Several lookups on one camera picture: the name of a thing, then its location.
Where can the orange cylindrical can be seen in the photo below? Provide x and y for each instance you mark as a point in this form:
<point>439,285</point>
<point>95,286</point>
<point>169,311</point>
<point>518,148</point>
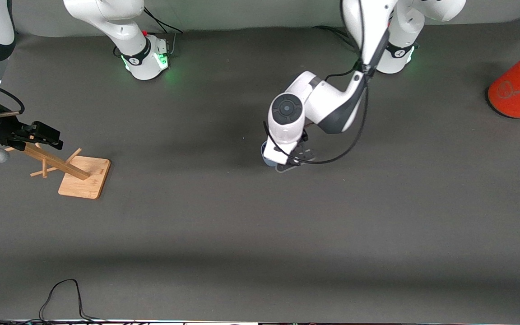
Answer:
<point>517,90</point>

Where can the light blue cup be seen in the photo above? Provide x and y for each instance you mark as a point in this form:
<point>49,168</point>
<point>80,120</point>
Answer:
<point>263,149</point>

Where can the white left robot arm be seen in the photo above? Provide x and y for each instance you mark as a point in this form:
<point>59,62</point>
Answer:
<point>323,97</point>

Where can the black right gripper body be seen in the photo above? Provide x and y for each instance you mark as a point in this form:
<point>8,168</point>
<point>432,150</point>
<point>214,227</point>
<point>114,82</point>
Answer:
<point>2,127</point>

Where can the wooden mug tree stand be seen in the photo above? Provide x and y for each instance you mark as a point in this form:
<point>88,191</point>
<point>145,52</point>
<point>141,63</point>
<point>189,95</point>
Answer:
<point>84,183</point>

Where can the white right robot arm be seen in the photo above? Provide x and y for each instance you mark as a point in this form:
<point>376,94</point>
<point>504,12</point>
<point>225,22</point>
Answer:
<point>120,22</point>

